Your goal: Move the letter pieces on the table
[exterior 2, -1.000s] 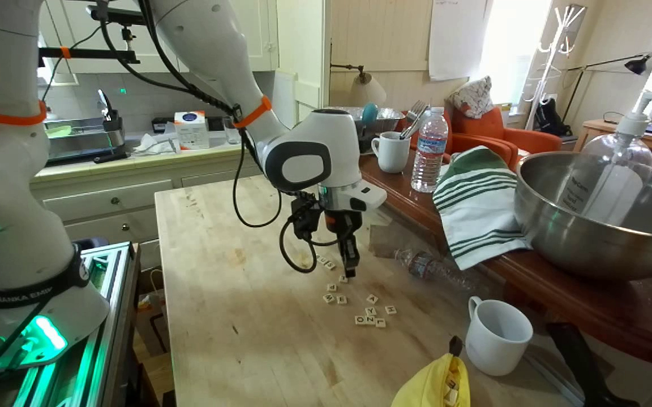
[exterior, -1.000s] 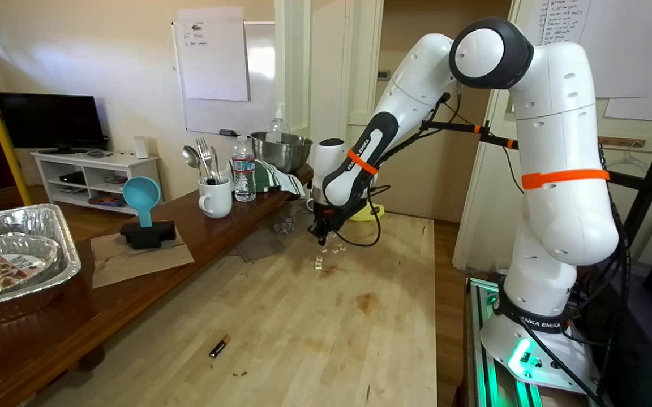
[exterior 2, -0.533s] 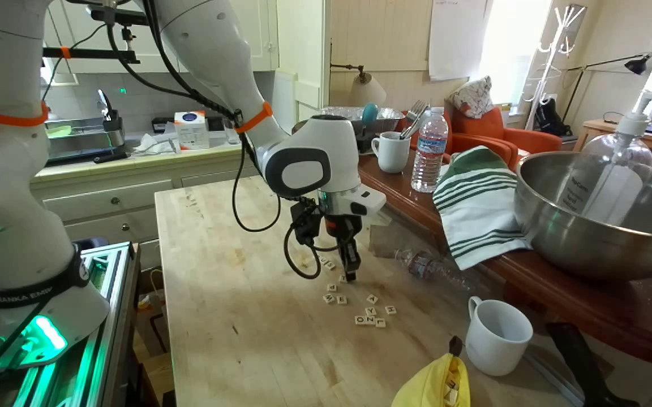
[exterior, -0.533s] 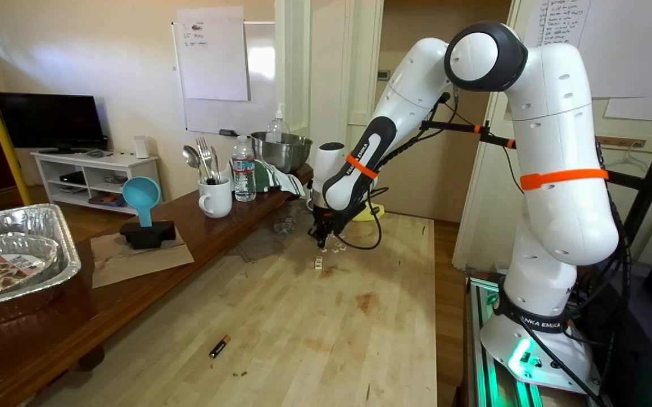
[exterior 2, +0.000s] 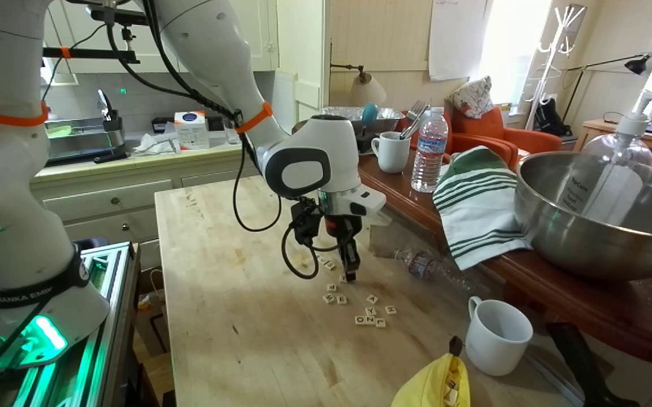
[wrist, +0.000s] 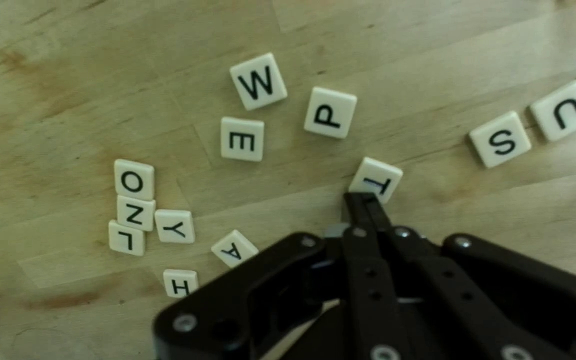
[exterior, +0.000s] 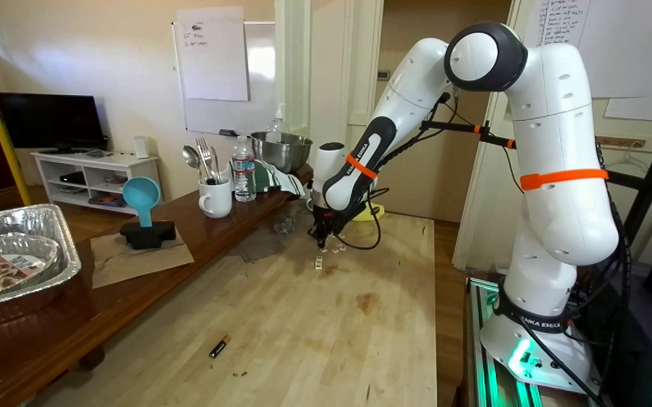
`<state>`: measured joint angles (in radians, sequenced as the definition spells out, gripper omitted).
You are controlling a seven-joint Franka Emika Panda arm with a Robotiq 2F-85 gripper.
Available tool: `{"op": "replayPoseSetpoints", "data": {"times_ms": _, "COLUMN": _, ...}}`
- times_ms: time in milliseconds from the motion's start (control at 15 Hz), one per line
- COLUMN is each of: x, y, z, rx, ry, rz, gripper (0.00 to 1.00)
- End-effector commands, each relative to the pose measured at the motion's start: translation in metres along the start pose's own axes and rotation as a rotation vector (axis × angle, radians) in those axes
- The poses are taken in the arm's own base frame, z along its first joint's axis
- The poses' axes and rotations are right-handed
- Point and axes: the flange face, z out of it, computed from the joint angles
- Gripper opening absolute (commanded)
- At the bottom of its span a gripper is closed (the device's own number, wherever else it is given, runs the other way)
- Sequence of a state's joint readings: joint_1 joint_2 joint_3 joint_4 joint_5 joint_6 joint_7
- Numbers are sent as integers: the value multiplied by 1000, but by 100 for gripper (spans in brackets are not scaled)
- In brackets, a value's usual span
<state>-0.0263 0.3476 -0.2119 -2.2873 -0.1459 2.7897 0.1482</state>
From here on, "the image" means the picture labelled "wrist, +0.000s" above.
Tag cream letter tile S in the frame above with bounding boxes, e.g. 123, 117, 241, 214
465, 107, 533, 169

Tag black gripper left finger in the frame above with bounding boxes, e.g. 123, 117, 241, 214
154, 191, 413, 360

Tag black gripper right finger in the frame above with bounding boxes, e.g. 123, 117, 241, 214
366, 194, 576, 360

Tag cream letter tile L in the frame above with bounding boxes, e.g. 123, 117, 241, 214
106, 217, 147, 258

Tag cream letter tile H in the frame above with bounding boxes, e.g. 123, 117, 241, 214
160, 265, 199, 299

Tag cream letter tile P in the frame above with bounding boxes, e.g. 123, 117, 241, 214
301, 83, 360, 142

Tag cream letter tile A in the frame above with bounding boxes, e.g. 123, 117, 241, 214
208, 228, 261, 270

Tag cream letter tile E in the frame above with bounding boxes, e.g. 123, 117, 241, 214
217, 114, 268, 164

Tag cream letter tile O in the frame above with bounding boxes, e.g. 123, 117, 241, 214
112, 155, 158, 202

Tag cream letter tile N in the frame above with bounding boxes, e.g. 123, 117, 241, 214
113, 194, 158, 234

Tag cream letter tile Y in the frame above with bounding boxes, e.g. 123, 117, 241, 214
152, 208, 197, 245

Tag cream letter tile T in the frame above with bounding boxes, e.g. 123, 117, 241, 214
346, 154, 406, 206

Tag cream letter tile W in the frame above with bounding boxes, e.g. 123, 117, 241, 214
225, 50, 289, 114

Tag cream letter tile U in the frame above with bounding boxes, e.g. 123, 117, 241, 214
528, 77, 576, 143

